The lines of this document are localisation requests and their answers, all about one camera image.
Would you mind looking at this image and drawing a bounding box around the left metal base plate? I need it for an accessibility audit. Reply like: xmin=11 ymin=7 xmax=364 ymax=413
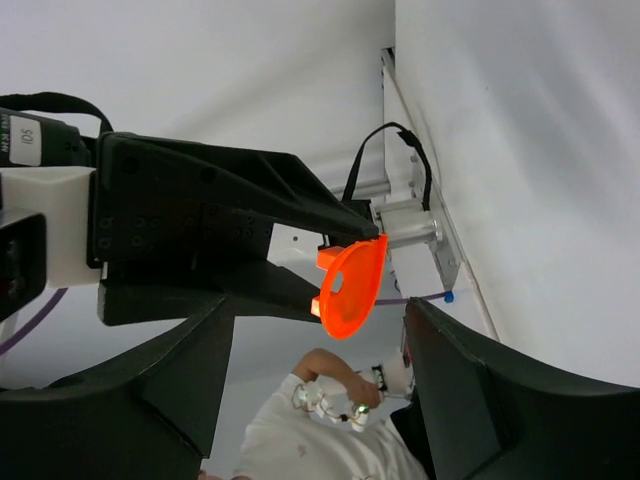
xmin=369 ymin=149 xmax=464 ymax=291

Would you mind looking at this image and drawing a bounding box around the orange round lego piece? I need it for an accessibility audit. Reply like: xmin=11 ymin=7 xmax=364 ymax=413
xmin=311 ymin=234 xmax=389 ymax=340

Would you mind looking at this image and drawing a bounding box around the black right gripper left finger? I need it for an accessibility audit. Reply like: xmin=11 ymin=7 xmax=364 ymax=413
xmin=1 ymin=297 xmax=234 ymax=479

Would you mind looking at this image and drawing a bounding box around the person in white shirt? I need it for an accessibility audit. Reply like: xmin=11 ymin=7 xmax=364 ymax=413
xmin=232 ymin=348 xmax=436 ymax=479

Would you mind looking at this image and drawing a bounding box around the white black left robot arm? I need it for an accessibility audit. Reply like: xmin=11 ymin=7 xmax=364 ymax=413
xmin=1 ymin=92 xmax=379 ymax=326

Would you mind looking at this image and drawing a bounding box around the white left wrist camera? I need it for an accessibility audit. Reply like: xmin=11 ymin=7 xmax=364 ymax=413
xmin=1 ymin=167 xmax=100 ymax=320

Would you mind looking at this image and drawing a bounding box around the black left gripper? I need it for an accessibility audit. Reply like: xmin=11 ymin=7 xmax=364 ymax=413
xmin=91 ymin=132 xmax=379 ymax=326

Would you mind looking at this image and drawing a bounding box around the operator hand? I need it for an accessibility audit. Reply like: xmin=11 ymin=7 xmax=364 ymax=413
xmin=344 ymin=373 xmax=381 ymax=409

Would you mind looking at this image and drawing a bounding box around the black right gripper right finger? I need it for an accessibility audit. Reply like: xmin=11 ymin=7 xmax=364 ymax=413
xmin=404 ymin=298 xmax=639 ymax=479

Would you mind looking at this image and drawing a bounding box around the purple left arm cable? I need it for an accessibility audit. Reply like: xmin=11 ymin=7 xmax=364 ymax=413
xmin=0 ymin=286 xmax=454 ymax=357

